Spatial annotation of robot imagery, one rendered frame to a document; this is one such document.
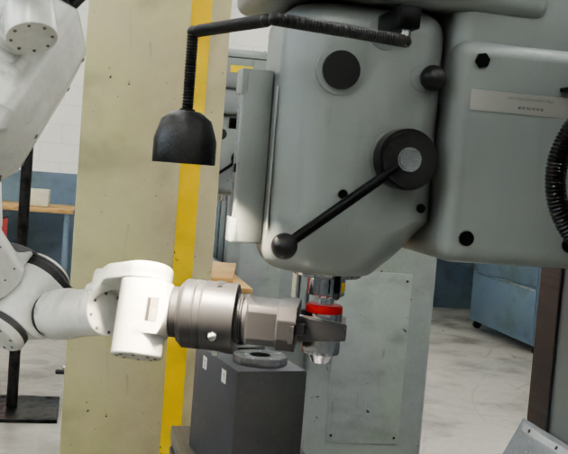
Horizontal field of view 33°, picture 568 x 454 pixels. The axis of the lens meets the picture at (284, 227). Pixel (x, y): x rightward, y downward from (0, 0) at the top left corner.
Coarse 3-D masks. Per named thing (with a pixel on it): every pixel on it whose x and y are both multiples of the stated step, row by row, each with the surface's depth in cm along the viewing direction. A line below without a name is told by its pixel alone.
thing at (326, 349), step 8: (328, 320) 118; (336, 320) 118; (304, 344) 119; (312, 344) 118; (320, 344) 118; (328, 344) 118; (336, 344) 119; (304, 352) 120; (312, 352) 118; (320, 352) 118; (328, 352) 118; (336, 352) 119
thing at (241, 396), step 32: (224, 352) 162; (256, 352) 158; (224, 384) 154; (256, 384) 150; (288, 384) 152; (192, 416) 168; (224, 416) 153; (256, 416) 150; (288, 416) 153; (192, 448) 168; (224, 448) 152; (256, 448) 151; (288, 448) 153
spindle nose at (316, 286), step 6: (312, 282) 118; (318, 282) 118; (324, 282) 118; (330, 282) 118; (342, 282) 118; (312, 288) 118; (318, 288) 118; (324, 288) 118; (330, 288) 118; (312, 294) 118; (318, 294) 118; (324, 294) 118; (330, 294) 118; (342, 294) 119
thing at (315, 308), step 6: (306, 306) 120; (312, 306) 118; (318, 306) 118; (324, 306) 118; (330, 306) 118; (336, 306) 119; (342, 306) 120; (312, 312) 118; (318, 312) 118; (324, 312) 118; (330, 312) 118; (336, 312) 118; (342, 312) 119
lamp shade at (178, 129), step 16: (176, 112) 107; (192, 112) 107; (160, 128) 107; (176, 128) 106; (192, 128) 106; (208, 128) 107; (160, 144) 106; (176, 144) 105; (192, 144) 105; (208, 144) 107; (160, 160) 106; (176, 160) 105; (192, 160) 106; (208, 160) 107
